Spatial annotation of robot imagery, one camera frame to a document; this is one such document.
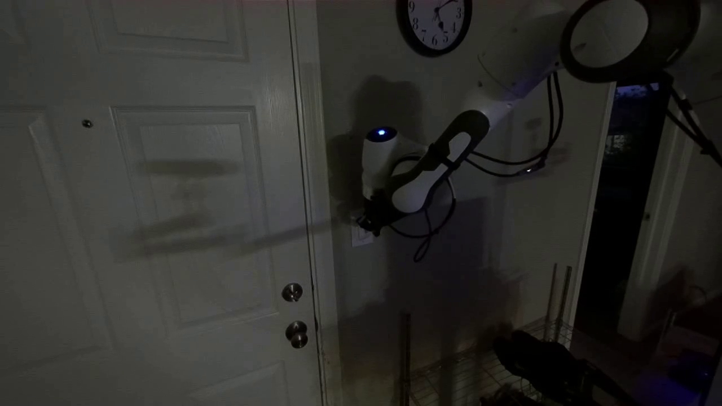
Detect white panelled door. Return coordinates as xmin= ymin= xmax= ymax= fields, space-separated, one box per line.
xmin=0 ymin=0 xmax=320 ymax=406

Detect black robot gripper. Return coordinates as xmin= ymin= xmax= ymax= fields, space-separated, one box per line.
xmin=357 ymin=191 xmax=401 ymax=235

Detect thin upright metal poles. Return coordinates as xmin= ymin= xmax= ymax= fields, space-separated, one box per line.
xmin=544 ymin=264 xmax=574 ymax=342

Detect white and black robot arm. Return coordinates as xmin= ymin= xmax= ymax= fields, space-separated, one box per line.
xmin=357 ymin=0 xmax=703 ymax=235

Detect dark object on floor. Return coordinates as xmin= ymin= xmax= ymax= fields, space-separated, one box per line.
xmin=495 ymin=330 xmax=638 ymax=406

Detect round metal deadbolt lock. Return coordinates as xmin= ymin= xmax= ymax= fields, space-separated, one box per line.
xmin=282 ymin=283 xmax=303 ymax=303

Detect white wall light switch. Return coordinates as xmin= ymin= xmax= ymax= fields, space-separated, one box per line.
xmin=350 ymin=225 xmax=374 ymax=248

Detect round metal door knob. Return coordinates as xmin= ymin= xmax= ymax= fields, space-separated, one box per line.
xmin=284 ymin=321 xmax=309 ymax=350

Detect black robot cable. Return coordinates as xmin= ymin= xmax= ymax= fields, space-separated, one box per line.
xmin=385 ymin=71 xmax=567 ymax=266

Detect round black wall clock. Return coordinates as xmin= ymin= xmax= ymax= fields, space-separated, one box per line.
xmin=395 ymin=0 xmax=474 ymax=59

